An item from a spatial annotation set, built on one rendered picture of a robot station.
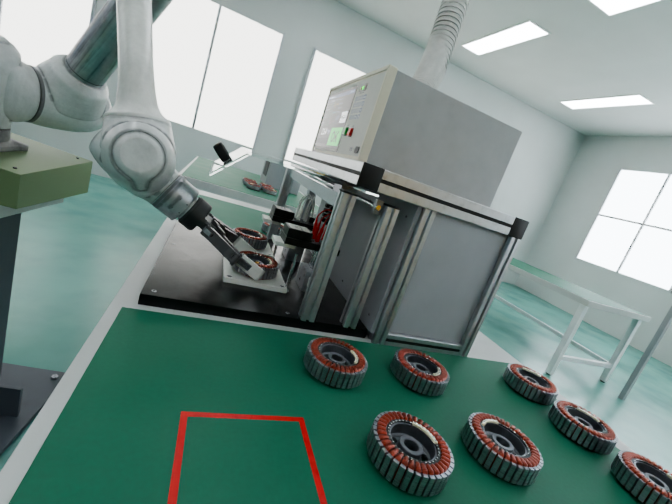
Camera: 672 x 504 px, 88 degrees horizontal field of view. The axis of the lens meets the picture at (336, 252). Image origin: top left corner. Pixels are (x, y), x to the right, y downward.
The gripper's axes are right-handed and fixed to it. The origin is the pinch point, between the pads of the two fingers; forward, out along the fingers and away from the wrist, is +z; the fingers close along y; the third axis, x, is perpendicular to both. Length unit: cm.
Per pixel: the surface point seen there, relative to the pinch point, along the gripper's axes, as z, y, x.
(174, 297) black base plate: -12.4, 19.2, -10.5
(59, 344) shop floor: -12, -76, -98
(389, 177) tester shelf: 0.0, 22.0, 34.2
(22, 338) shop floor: -25, -78, -105
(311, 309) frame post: 9.7, 19.8, 4.4
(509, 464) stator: 29, 57, 13
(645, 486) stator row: 51, 61, 25
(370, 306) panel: 21.7, 17.3, 13.3
